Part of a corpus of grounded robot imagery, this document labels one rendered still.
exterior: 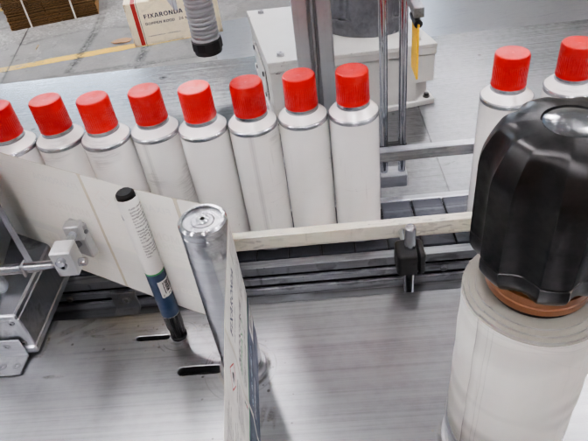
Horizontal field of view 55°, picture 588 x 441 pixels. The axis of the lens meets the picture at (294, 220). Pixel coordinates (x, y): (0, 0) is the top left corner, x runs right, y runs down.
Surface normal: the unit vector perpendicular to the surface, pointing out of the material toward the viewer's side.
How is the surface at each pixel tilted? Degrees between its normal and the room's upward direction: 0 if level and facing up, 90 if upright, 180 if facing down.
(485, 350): 91
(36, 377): 0
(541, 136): 10
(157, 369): 0
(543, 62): 0
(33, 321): 90
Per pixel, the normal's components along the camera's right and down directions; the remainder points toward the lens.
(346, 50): -0.05, -0.80
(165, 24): 0.18, 0.62
